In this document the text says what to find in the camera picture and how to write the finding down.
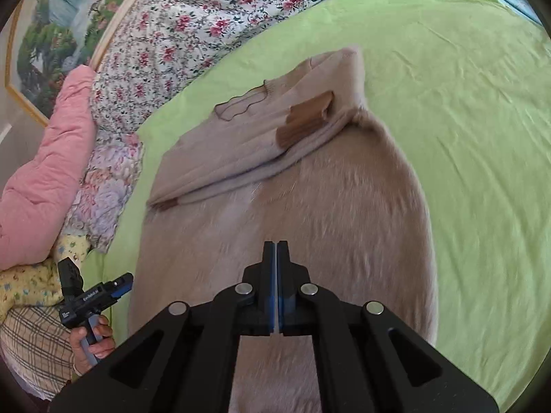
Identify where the white red-flowered quilt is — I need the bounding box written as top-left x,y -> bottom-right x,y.
88,0 -> 478,138

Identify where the blue cloth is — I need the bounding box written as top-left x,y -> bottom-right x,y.
495,0 -> 547,27

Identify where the framed landscape painting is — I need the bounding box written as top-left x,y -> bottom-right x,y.
4,0 -> 173,127

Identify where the yellow cartoon print cloth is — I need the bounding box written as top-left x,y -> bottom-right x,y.
0,232 -> 93,325

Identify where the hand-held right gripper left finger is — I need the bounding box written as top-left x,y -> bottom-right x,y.
49,241 -> 277,413

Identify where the person's left hand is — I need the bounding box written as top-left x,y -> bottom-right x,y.
69,315 -> 116,376

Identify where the plaid cloth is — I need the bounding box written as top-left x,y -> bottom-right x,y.
0,305 -> 87,401

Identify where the green bed sheet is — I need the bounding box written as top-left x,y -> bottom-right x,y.
80,0 -> 551,405

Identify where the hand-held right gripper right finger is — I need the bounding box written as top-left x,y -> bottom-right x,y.
277,240 -> 503,413

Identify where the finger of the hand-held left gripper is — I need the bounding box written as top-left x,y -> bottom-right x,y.
102,273 -> 134,304

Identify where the pastel floral pillow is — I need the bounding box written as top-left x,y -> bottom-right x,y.
64,131 -> 146,254

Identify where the beige knit sweater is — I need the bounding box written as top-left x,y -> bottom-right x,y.
127,45 -> 440,413

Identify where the pink quilt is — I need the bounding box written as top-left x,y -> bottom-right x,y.
0,64 -> 100,273

